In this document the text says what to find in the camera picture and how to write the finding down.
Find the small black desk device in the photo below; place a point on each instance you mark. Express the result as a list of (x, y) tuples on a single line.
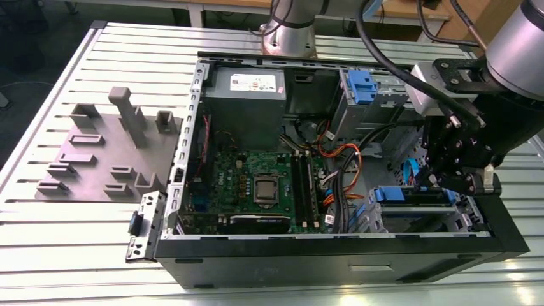
[(432, 4)]

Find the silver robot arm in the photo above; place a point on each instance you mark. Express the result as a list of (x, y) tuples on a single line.
[(288, 41)]

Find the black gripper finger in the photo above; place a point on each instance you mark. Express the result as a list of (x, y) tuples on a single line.
[(460, 183), (441, 143)]

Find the black graphics card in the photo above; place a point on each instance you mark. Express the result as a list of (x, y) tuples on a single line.
[(255, 223)]

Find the hard disk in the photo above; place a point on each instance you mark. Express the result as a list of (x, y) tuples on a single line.
[(395, 194)]

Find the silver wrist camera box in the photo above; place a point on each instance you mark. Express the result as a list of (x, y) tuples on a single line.
[(424, 92)]

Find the wooden cabinet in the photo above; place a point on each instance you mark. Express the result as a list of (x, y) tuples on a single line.
[(444, 22)]

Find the metal optical drive cage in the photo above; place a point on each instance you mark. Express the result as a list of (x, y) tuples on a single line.
[(365, 118)]

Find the green motherboard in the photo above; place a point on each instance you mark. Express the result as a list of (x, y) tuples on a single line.
[(229, 178)]

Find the blue plastic drive latch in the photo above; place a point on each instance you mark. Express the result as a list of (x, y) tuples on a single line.
[(361, 89)]

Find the metal disk bay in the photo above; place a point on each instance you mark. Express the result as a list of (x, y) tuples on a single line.
[(416, 209)]

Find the silver CPU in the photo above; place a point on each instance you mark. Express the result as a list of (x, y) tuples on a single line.
[(265, 190)]

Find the small grey wrist camera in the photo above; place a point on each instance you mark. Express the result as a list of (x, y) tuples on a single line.
[(491, 180)]

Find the blue black rear connector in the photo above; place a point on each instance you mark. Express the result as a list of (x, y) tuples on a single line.
[(136, 223)]

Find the black PC case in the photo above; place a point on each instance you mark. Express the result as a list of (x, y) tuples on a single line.
[(297, 264)]

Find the wooden desk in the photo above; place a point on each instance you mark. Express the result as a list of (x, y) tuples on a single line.
[(399, 12)]

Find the RAM stick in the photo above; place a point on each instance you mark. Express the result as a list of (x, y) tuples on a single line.
[(312, 189)]

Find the grey parts rack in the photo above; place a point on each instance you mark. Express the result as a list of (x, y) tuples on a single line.
[(105, 178)]

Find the grey power supply unit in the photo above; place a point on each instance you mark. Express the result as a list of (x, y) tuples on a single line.
[(247, 121)]

